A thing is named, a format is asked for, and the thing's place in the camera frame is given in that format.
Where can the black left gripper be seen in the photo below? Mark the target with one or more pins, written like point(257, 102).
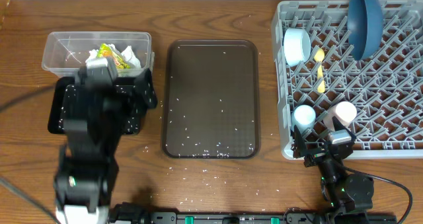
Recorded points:
point(122, 90)

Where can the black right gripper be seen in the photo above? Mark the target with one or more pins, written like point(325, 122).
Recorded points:
point(317, 155)

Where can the light blue cup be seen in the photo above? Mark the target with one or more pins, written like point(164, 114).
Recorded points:
point(303, 117)

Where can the pink white cup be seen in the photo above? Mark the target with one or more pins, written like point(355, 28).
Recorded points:
point(345, 112)

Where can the white tissue paper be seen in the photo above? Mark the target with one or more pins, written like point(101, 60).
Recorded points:
point(128, 54)

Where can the green yellow snack wrapper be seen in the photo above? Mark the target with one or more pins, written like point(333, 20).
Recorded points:
point(108, 50)

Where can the yellow plastic spoon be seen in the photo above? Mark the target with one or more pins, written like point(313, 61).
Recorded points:
point(319, 57)

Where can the light blue rice bowl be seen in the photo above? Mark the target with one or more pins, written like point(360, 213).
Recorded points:
point(297, 46)

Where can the dark blue plate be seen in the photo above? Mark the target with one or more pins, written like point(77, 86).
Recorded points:
point(365, 22)

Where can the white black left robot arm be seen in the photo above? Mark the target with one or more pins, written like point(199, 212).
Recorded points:
point(97, 107)

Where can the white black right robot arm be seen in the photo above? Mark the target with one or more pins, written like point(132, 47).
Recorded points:
point(349, 191)

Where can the grey dishwasher rack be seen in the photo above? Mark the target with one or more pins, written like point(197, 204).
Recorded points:
point(386, 88)

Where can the clear plastic waste bin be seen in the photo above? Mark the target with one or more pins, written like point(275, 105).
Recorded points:
point(66, 52)

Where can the black rectangular tray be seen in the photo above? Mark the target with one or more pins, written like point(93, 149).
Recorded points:
point(63, 90)

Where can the dark brown serving tray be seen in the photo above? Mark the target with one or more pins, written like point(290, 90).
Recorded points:
point(211, 106)

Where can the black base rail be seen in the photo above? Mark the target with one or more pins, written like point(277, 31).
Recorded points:
point(248, 218)

